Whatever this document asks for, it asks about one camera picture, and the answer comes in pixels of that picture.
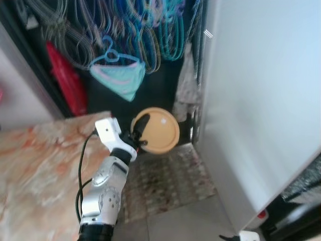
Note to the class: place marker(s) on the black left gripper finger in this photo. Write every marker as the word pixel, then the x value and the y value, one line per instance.
pixel 140 128

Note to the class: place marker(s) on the orange round lidded container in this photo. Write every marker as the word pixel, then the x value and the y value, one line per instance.
pixel 160 131

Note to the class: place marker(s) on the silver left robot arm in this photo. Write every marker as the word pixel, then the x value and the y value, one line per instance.
pixel 100 196

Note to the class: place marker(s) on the brown patterned floor rug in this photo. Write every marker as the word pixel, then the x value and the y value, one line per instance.
pixel 170 181

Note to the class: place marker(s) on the grey hanging cloth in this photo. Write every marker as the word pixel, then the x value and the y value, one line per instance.
pixel 186 90

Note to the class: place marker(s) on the black speckled panel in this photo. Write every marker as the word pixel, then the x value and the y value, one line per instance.
pixel 301 201

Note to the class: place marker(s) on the light blue plastic hanger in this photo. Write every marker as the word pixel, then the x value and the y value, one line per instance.
pixel 109 50

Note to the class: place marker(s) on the red bag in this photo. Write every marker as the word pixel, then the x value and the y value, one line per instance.
pixel 67 83

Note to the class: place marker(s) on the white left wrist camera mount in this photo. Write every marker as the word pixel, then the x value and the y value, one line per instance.
pixel 107 131

